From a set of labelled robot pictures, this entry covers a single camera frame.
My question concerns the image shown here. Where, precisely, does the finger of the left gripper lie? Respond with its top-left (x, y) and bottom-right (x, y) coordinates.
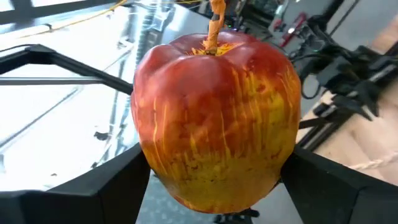
top-left (331, 94), bottom-right (374, 122)
top-left (356, 80), bottom-right (382, 118)

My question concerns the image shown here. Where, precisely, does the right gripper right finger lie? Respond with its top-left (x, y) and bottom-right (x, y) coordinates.
top-left (280, 145), bottom-right (398, 224)

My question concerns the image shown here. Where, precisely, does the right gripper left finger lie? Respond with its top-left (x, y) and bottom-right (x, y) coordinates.
top-left (0, 142), bottom-right (152, 224)

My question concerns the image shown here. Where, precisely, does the red and yellow apple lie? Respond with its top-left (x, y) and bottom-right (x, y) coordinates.
top-left (130, 0), bottom-right (302, 215)

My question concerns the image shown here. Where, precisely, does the yellow cable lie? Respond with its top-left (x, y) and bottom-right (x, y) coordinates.
top-left (18, 0), bottom-right (129, 35)

